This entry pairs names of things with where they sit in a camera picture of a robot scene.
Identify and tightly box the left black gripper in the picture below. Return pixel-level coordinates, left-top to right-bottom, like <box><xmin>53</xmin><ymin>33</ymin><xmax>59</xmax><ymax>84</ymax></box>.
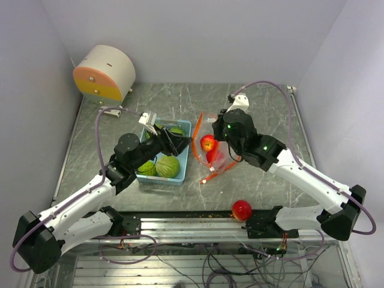
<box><xmin>130</xmin><ymin>124</ymin><xmax>193</xmax><ymax>170</ymax></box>

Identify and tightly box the red yellow apple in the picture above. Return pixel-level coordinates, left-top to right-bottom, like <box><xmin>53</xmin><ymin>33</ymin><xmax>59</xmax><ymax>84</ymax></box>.
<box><xmin>200</xmin><ymin>134</ymin><xmax>217</xmax><ymax>152</ymax></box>

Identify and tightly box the clear orange-zip bag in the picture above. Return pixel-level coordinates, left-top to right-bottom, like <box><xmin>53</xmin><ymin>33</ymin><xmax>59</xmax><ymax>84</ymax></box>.
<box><xmin>191</xmin><ymin>112</ymin><xmax>240</xmax><ymax>184</ymax></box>

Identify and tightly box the red tomato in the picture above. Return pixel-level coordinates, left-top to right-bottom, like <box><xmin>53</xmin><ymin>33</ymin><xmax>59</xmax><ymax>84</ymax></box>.
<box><xmin>206</xmin><ymin>148</ymin><xmax>225</xmax><ymax>165</ymax></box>

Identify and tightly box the red pomegranate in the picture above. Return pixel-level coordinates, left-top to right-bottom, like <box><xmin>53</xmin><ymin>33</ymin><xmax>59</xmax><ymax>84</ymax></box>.
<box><xmin>232</xmin><ymin>200</ymin><xmax>253</xmax><ymax>221</ymax></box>

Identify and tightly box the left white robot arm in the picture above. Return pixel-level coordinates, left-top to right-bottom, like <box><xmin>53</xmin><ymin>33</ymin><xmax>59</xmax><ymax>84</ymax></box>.
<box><xmin>11</xmin><ymin>128</ymin><xmax>192</xmax><ymax>274</ymax></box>

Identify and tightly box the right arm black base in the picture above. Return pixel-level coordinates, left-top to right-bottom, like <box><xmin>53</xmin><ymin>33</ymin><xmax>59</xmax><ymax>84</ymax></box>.
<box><xmin>241</xmin><ymin>206</ymin><xmax>299</xmax><ymax>239</ymax></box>

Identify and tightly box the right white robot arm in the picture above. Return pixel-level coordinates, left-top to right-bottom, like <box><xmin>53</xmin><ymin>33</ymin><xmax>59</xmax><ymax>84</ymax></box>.
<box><xmin>212</xmin><ymin>109</ymin><xmax>367</xmax><ymax>241</ymax></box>

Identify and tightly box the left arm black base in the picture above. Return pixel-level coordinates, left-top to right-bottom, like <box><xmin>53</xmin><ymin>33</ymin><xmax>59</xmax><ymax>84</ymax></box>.
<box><xmin>100</xmin><ymin>206</ymin><xmax>141</xmax><ymax>239</ymax></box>

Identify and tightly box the small green cabbage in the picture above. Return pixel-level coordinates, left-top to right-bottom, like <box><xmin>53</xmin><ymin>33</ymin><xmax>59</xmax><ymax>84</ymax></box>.
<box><xmin>137</xmin><ymin>161</ymin><xmax>156</xmax><ymax>176</ymax></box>
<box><xmin>169</xmin><ymin>127</ymin><xmax>185</xmax><ymax>136</ymax></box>

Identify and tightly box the light blue plastic basket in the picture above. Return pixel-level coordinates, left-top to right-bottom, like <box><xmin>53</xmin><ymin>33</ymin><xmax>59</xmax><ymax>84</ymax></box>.
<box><xmin>137</xmin><ymin>118</ymin><xmax>191</xmax><ymax>185</ymax></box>

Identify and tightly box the large green cabbage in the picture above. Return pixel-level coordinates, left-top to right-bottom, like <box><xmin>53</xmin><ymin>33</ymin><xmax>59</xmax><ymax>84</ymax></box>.
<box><xmin>155</xmin><ymin>155</ymin><xmax>180</xmax><ymax>178</ymax></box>

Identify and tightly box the white slotted plastic block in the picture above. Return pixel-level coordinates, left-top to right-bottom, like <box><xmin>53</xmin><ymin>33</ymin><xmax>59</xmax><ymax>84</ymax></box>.
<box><xmin>98</xmin><ymin>106</ymin><xmax>121</xmax><ymax>118</ymax></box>

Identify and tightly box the round cream drawer box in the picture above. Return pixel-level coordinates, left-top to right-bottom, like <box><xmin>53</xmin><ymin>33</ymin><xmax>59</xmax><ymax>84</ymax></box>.
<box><xmin>73</xmin><ymin>45</ymin><xmax>136</xmax><ymax>106</ymax></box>

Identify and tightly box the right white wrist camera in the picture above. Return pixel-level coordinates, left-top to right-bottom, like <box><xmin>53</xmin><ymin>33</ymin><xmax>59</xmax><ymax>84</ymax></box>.
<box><xmin>227</xmin><ymin>93</ymin><xmax>249</xmax><ymax>112</ymax></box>

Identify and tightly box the white corner bracket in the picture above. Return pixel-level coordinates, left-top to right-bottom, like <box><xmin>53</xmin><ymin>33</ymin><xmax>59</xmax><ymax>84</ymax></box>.
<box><xmin>287</xmin><ymin>85</ymin><xmax>297</xmax><ymax>94</ymax></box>

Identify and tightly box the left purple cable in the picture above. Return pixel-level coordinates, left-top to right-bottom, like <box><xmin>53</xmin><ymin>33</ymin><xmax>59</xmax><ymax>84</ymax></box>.
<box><xmin>9</xmin><ymin>107</ymin><xmax>145</xmax><ymax>272</ymax></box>

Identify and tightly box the purple cable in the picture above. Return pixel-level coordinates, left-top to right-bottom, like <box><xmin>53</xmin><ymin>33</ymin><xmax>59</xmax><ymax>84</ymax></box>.
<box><xmin>229</xmin><ymin>80</ymin><xmax>377</xmax><ymax>262</ymax></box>
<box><xmin>9</xmin><ymin>107</ymin><xmax>145</xmax><ymax>272</ymax></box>

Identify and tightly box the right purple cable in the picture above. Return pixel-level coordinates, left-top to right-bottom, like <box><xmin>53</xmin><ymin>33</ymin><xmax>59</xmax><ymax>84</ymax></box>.
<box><xmin>229</xmin><ymin>80</ymin><xmax>377</xmax><ymax>262</ymax></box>

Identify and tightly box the aluminium frame rail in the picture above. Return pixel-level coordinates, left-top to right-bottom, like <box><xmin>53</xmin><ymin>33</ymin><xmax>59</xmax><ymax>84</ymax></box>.
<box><xmin>37</xmin><ymin>214</ymin><xmax>346</xmax><ymax>244</ymax></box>

